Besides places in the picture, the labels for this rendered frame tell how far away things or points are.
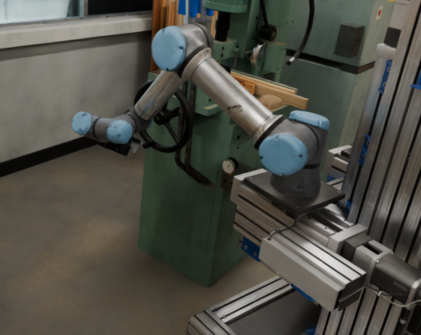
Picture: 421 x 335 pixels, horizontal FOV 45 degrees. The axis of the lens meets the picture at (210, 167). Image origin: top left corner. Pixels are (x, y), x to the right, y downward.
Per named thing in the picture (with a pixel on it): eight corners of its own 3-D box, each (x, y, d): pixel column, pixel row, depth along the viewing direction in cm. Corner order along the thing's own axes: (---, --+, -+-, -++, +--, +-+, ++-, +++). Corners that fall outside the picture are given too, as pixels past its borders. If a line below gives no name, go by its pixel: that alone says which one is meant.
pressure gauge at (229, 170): (219, 175, 201) (222, 156, 197) (225, 172, 204) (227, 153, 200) (233, 180, 198) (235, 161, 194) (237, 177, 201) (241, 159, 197)
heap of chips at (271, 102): (249, 105, 192) (250, 96, 190) (267, 98, 203) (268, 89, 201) (269, 111, 188) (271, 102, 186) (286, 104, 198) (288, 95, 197)
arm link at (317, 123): (326, 155, 152) (337, 113, 146) (312, 170, 141) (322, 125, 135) (290, 144, 157) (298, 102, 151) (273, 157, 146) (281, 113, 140)
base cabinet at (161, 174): (135, 247, 253) (145, 114, 223) (203, 207, 298) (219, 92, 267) (207, 288, 232) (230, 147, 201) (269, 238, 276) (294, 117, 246)
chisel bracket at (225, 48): (203, 60, 211) (206, 39, 207) (222, 56, 222) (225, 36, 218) (218, 64, 207) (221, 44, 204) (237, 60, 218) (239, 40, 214)
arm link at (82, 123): (86, 135, 163) (66, 131, 167) (106, 143, 172) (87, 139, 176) (92, 111, 163) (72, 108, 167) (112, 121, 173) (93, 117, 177)
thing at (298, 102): (193, 74, 221) (194, 64, 219) (195, 73, 223) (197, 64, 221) (304, 110, 195) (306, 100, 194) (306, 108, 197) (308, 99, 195)
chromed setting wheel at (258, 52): (247, 71, 214) (251, 42, 209) (261, 67, 224) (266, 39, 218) (253, 73, 213) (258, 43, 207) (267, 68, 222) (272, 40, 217)
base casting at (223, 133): (146, 114, 223) (148, 94, 219) (219, 92, 267) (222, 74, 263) (231, 147, 202) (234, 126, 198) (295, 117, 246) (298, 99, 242)
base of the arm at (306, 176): (329, 190, 153) (337, 161, 149) (296, 202, 144) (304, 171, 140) (292, 170, 163) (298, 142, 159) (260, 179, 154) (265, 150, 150)
